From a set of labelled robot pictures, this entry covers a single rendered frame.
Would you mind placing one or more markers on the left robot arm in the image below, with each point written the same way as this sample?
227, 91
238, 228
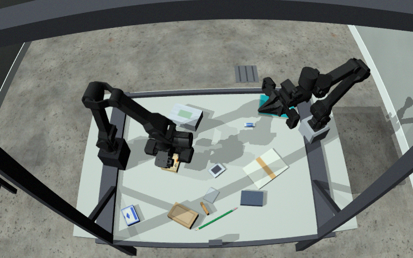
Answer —
154, 124

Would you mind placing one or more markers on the wooden ball-in-hole puzzle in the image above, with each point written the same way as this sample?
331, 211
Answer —
175, 166

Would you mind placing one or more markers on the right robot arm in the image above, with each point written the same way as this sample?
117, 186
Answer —
353, 71

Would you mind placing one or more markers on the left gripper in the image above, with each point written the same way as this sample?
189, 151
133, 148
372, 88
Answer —
185, 155

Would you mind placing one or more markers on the brown wooden box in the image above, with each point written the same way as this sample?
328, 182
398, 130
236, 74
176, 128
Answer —
182, 215

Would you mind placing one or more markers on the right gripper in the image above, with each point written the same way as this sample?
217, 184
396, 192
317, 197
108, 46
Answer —
274, 104

